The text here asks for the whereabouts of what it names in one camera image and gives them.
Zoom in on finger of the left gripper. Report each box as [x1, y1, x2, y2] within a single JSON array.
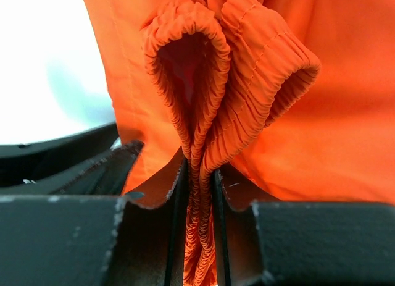
[[1, 123, 119, 187], [1, 140, 144, 195]]

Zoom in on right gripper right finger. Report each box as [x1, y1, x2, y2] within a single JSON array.
[[212, 164, 394, 285]]

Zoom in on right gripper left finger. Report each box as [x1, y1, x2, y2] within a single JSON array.
[[1, 151, 188, 285]]

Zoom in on orange shorts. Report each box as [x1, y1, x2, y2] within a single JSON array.
[[84, 0, 394, 285]]

